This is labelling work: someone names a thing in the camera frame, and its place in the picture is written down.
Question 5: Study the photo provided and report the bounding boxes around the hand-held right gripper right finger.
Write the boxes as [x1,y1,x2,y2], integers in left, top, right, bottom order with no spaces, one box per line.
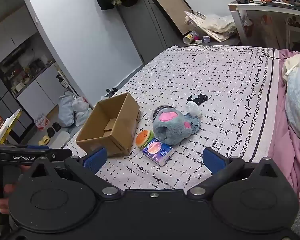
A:
[187,147,280,198]

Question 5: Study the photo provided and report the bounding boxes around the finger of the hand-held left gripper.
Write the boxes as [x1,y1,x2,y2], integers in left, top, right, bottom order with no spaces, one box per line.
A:
[49,148,73,161]

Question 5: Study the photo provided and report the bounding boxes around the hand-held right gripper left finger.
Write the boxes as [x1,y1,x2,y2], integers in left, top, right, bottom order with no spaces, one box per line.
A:
[30,146,122,198]

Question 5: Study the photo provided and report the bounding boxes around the brown cardboard box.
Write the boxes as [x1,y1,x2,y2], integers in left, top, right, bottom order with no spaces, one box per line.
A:
[75,92,141,157]

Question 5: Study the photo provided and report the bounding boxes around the burger squishy toy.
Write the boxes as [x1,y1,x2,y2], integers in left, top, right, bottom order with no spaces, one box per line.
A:
[136,129,156,148]

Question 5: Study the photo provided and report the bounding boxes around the blue purple tissue packet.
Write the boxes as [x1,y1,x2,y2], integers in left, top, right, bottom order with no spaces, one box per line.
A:
[142,138,175,167]

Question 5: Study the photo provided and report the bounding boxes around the black item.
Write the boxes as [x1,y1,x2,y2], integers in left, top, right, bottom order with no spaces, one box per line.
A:
[152,104,176,119]

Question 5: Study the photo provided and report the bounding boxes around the person's left hand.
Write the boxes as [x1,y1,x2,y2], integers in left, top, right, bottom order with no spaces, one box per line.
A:
[0,175,16,215]

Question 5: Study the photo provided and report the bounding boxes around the white floor board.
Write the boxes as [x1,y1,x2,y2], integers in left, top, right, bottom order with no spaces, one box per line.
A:
[50,131,71,148]

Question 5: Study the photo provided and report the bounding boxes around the black slippers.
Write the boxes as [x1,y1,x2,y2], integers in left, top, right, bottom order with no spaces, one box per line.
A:
[47,122,61,138]

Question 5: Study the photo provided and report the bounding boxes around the red white snack bag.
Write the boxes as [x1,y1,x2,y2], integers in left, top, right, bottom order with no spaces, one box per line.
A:
[34,115,50,130]

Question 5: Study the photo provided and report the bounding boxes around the blue grey plastic bag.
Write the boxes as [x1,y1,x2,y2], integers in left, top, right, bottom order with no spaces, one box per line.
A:
[58,91,76,128]

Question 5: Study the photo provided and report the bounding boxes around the white plastic bag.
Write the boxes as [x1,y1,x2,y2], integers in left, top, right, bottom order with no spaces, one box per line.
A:
[72,96,93,127]

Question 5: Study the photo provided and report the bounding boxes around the black cloth with white label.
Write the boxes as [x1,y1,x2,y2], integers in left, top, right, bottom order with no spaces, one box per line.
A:
[187,94,208,105]

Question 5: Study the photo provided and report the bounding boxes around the grey arched cabinet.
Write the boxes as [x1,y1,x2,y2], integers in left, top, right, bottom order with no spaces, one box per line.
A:
[0,0,90,150]

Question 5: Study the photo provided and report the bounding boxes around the pink bedsheet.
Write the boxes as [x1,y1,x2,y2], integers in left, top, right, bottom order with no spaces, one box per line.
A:
[267,49,300,205]

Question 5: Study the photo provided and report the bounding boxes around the white black patterned blanket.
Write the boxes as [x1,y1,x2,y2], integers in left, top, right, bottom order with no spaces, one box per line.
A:
[63,45,280,190]

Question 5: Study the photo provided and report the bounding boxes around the pale blue quilt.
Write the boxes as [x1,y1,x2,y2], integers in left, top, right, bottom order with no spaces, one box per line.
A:
[285,62,300,145]

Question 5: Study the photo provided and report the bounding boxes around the cream pillow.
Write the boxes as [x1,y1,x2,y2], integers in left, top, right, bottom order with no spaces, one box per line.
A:
[282,54,300,83]

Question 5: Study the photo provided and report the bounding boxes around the paper cup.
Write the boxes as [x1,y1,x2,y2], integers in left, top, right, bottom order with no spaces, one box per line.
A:
[183,31,198,43]

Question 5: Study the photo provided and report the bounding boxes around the dark grey door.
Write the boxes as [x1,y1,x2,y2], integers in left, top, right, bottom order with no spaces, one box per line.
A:
[115,0,180,65]

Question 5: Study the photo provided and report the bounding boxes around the cream tote bag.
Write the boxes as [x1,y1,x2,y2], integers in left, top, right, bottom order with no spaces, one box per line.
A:
[185,11,237,42]

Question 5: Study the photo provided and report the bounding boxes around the black framed board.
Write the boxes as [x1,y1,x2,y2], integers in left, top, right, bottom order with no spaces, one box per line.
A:
[149,0,194,36]

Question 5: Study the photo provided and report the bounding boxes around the white desk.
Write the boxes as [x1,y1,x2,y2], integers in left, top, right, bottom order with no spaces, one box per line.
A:
[229,0,300,49]

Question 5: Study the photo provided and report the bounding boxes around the black cable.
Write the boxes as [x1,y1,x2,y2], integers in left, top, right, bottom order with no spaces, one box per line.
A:
[262,49,288,60]

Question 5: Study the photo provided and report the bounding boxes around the white cable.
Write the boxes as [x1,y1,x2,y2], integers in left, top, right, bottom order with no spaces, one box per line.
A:
[284,57,300,77]

